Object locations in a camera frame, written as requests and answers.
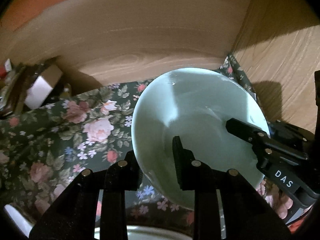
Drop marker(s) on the small white box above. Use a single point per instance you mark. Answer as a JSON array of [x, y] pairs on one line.
[[43, 86]]

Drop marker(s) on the red white tube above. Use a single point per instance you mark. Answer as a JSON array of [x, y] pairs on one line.
[[5, 68]]

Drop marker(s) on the pink bowl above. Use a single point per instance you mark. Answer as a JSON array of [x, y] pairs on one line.
[[21, 222]]

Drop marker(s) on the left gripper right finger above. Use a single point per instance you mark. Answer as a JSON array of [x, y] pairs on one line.
[[185, 170]]

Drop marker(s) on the mint green plate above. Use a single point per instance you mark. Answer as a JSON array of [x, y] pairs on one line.
[[151, 233]]

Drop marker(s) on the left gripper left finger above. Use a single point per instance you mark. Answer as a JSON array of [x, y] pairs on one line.
[[134, 175]]

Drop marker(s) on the mint green bowl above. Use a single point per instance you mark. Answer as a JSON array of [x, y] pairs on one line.
[[193, 104]]

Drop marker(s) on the floral tablecloth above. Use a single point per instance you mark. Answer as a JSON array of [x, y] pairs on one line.
[[43, 150]]

